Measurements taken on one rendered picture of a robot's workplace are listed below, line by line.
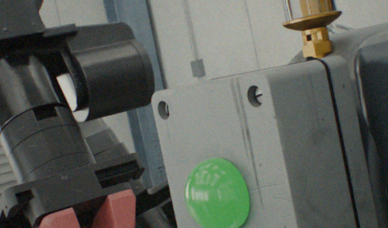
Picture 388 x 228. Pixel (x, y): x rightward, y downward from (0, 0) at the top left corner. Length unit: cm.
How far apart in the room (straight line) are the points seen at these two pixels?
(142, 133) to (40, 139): 873
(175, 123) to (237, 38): 774
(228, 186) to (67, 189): 24
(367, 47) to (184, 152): 9
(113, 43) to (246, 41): 736
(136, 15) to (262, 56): 183
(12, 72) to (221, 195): 31
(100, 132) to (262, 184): 52
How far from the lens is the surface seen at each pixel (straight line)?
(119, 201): 53
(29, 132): 55
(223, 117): 30
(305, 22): 36
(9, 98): 57
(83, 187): 53
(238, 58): 810
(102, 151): 78
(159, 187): 76
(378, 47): 31
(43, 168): 54
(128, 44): 61
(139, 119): 927
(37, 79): 57
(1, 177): 841
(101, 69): 59
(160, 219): 73
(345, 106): 31
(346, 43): 37
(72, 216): 52
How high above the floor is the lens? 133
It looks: 3 degrees down
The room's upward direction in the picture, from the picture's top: 12 degrees counter-clockwise
